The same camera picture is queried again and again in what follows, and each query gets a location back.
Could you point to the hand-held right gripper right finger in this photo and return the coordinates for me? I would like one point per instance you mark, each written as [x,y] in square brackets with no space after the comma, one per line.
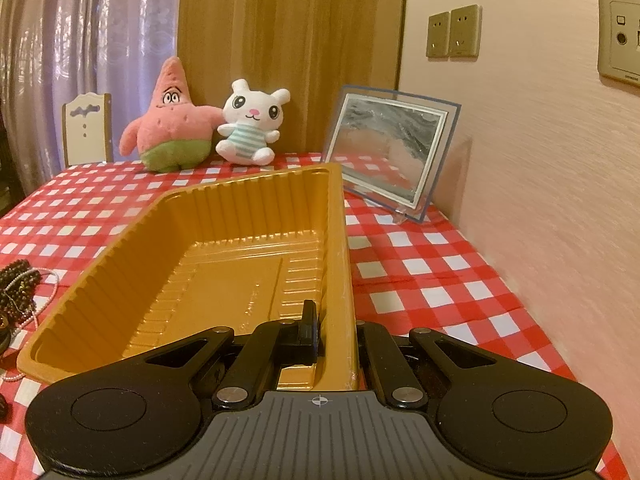
[371,342]

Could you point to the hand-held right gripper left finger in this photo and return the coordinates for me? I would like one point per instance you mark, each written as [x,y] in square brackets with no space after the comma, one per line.
[310,332]

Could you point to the gold plastic tray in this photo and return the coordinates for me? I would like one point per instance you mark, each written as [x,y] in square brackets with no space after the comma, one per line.
[225,270]

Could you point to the large black bangle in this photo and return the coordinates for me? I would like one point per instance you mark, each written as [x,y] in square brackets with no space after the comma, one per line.
[3,341]

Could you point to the red checkered tablecloth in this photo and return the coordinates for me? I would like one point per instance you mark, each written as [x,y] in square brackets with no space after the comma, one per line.
[430,280]

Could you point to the white rabbit plush toy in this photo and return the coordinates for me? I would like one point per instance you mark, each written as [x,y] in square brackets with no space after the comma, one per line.
[250,125]

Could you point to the pink starfish plush toy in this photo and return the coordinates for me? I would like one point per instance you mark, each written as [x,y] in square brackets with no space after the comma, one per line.
[172,125]

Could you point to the wooden cabinet panel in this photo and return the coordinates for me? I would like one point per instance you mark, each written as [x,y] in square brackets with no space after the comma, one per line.
[290,40]

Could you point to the small white chair back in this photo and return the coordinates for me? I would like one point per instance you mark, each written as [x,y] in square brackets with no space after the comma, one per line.
[86,130]

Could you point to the sheer lilac curtain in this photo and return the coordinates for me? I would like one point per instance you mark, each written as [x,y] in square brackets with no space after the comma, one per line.
[75,60]

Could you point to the sand art picture frame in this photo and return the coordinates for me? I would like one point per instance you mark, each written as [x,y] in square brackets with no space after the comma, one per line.
[395,145]

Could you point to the beige wall power socket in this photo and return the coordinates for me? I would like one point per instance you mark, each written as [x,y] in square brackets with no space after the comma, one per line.
[465,31]
[438,35]

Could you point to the beige wall data socket panel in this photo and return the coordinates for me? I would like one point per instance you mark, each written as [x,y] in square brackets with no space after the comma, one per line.
[620,37]

